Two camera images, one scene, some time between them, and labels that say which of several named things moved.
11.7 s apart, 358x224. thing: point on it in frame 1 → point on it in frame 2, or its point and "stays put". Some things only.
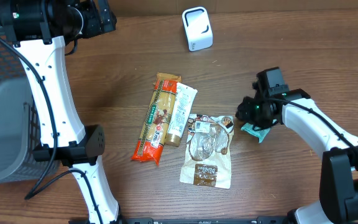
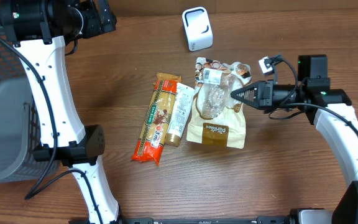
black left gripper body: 88,22 stays put
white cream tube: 184,99 stays put
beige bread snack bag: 207,160 → 216,117
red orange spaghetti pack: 151,139 stays put
